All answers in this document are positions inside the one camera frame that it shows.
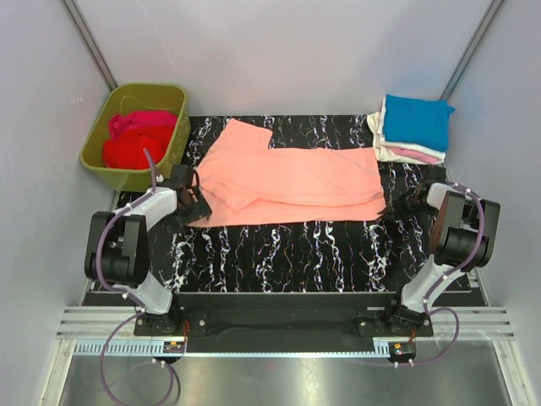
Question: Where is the olive green plastic bin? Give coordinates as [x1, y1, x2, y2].
[79, 83, 191, 192]

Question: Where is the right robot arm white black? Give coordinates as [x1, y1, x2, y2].
[378, 180, 501, 336]

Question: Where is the white folded t shirt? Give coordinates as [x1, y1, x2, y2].
[367, 97, 445, 165]

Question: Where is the left small controller board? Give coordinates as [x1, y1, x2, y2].
[163, 339, 187, 354]

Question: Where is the light pink folded t shirt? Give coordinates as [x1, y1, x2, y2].
[389, 147, 442, 165]

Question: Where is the small controller board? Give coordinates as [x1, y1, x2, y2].
[163, 339, 187, 354]
[390, 341, 417, 359]

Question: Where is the right small controller board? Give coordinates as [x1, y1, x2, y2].
[390, 341, 417, 359]

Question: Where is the left corner aluminium post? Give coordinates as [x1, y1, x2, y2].
[60, 0, 117, 91]

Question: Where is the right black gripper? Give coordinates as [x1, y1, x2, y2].
[380, 187, 434, 225]

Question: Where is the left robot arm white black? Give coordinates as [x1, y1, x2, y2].
[84, 165, 212, 335]

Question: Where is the cream folded t shirt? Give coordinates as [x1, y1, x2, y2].
[366, 112, 408, 163]

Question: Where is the red t shirt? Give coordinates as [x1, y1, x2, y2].
[102, 126, 173, 170]

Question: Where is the black marbled table mat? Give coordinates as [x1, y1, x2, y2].
[148, 114, 435, 294]

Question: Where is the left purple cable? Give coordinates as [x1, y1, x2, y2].
[95, 147, 181, 402]

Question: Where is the white slotted cable duct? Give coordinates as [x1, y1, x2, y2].
[74, 337, 391, 359]

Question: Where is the salmon pink t shirt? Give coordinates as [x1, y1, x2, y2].
[194, 119, 385, 228]

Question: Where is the corner aluminium post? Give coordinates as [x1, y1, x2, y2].
[60, 0, 117, 91]
[440, 0, 507, 100]

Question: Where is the right corner aluminium post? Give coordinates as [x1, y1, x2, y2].
[440, 0, 507, 100]

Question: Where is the aluminium frame rail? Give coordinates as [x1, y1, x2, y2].
[57, 306, 515, 342]

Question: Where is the magenta t shirt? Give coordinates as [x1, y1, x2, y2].
[108, 110, 178, 139]

